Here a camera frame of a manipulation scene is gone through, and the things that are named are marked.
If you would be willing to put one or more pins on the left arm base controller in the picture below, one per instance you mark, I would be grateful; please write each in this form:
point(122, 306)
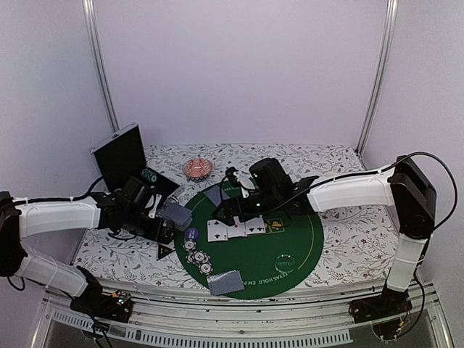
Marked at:
point(116, 306)

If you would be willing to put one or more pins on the red patterned bowl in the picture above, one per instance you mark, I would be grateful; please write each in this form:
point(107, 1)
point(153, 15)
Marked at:
point(197, 169)

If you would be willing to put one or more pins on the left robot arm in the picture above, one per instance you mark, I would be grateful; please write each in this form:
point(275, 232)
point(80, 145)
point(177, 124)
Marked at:
point(23, 218)

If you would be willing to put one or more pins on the clear acrylic dealer button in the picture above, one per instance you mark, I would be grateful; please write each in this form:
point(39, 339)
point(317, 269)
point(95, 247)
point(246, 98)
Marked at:
point(285, 263)

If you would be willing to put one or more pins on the blue playing card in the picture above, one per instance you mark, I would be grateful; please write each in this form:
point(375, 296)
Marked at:
point(225, 283)
point(216, 195)

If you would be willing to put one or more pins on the blue playing card deck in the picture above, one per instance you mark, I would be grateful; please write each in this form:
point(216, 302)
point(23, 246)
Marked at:
point(180, 216)

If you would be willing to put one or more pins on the right aluminium frame post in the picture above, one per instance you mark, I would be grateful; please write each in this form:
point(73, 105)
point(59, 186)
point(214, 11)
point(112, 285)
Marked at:
point(385, 48)

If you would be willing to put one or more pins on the aluminium poker chip case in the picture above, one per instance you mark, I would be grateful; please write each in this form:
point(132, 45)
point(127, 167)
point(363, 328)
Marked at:
point(121, 157)

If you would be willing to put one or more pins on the purple small blind button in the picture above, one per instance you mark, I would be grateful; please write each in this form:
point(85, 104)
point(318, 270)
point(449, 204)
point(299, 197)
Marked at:
point(191, 234)

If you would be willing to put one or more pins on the right arm base controller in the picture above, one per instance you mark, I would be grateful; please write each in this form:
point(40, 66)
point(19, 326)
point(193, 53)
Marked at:
point(390, 313)

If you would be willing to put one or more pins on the aluminium table front rail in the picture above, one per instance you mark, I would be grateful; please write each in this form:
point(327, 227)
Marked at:
point(302, 317)

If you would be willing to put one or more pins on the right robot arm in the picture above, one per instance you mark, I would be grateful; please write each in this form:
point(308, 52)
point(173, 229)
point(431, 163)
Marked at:
point(389, 211)

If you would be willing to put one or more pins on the left aluminium frame post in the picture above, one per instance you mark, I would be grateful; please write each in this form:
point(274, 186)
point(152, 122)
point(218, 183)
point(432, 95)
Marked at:
point(96, 52)

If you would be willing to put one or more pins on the face-up ace of diamonds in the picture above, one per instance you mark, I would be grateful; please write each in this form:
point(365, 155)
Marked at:
point(237, 231)

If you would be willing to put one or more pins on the face-up ace of clubs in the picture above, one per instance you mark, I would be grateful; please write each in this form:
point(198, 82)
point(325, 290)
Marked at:
point(216, 231)

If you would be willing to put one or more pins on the round green poker mat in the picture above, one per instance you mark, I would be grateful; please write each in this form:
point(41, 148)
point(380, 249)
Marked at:
point(300, 236)

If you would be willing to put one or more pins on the aluminium frame post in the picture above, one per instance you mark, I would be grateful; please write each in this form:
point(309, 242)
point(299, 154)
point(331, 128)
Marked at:
point(385, 48)
point(96, 52)

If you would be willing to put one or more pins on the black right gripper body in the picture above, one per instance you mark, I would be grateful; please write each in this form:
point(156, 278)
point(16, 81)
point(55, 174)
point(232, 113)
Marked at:
point(269, 204)

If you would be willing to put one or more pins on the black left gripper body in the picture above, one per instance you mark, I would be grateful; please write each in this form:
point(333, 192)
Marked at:
point(135, 224)

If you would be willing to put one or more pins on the white blue chip stack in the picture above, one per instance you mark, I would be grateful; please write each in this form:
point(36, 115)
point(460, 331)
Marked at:
point(149, 175)

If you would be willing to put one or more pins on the white blue poker chip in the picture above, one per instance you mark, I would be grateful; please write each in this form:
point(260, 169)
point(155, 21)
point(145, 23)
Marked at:
point(197, 257)
point(189, 246)
point(205, 268)

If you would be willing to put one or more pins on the black triangular card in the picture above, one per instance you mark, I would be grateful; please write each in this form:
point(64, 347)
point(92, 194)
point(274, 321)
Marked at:
point(163, 251)

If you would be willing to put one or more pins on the face-up three of clubs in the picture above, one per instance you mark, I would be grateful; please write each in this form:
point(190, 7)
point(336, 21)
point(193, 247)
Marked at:
point(255, 226)

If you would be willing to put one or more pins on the floral white tablecloth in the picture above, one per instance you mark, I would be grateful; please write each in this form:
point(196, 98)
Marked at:
point(344, 246)

